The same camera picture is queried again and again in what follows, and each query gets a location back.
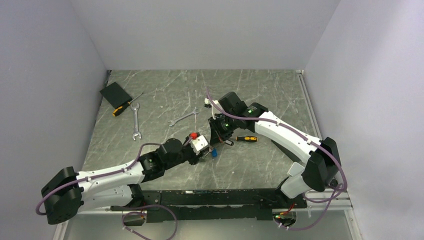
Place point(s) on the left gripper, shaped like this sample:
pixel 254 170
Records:
pixel 195 158

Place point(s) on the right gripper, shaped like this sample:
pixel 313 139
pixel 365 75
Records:
pixel 217 136

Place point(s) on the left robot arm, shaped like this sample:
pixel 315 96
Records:
pixel 70 192

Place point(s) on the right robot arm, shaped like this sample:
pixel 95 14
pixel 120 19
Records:
pixel 316 160

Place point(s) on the black key tag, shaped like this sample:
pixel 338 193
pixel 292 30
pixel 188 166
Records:
pixel 229 142

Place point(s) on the blue key tag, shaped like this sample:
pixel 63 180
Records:
pixel 214 153

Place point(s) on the right orange black screwdriver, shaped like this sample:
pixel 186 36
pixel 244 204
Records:
pixel 248 139

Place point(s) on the orange black screwdriver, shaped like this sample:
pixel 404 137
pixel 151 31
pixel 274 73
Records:
pixel 248 139
pixel 123 107

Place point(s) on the silver wrench near plate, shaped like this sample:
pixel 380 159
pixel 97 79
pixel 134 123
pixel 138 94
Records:
pixel 195 111

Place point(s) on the silver wrench left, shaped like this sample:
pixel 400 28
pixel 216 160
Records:
pixel 136 133

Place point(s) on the left orange black screwdriver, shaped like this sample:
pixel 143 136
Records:
pixel 123 107

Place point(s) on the right black box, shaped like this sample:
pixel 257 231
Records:
pixel 288 153

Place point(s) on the black box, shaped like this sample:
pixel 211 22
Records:
pixel 288 153
pixel 115 95

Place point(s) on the left black box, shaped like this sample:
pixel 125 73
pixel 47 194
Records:
pixel 115 95

